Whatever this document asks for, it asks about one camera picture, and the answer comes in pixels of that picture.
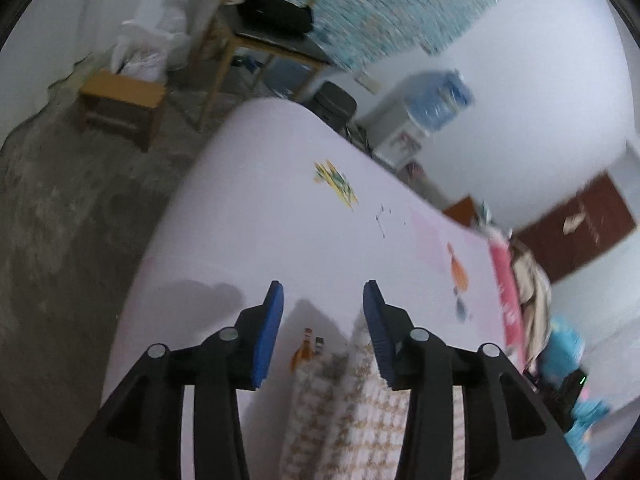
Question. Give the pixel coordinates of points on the brown door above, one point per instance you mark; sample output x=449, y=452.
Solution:
x=590, y=245

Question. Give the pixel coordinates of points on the brown wooden cabinet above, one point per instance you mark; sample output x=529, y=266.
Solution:
x=460, y=210

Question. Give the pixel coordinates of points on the white wall socket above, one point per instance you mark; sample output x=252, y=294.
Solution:
x=370, y=82

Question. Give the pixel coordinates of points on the pile of beige clothes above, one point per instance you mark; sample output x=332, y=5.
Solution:
x=532, y=285

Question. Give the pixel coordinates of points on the blue water bottle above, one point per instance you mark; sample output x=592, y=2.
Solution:
x=440, y=100

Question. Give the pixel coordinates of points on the white water dispenser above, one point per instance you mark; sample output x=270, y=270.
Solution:
x=395, y=130

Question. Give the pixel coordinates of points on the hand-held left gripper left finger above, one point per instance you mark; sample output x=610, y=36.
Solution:
x=265, y=340

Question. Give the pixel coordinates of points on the black bag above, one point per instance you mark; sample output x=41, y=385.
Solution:
x=275, y=12

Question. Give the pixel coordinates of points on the beige white checked coat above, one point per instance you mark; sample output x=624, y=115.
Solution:
x=360, y=420

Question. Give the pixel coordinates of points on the black waste bin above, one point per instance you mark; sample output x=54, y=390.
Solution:
x=332, y=102

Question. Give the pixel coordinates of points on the blue box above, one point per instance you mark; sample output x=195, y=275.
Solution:
x=287, y=75

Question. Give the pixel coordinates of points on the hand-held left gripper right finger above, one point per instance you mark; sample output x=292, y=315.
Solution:
x=376, y=335

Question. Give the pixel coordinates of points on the wooden chair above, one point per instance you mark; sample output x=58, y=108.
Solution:
x=300, y=50

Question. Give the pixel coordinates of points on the pink floral blanket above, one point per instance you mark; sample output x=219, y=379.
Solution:
x=505, y=290

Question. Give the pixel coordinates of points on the small wooden stool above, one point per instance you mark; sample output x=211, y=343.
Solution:
x=125, y=90

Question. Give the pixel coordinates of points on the teal floral wall cloth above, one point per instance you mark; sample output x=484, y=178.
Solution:
x=400, y=0

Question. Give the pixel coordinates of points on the white plastic bag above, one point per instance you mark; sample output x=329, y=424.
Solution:
x=142, y=55

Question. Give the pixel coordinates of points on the small hanging beige cloth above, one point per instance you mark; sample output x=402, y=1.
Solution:
x=574, y=222

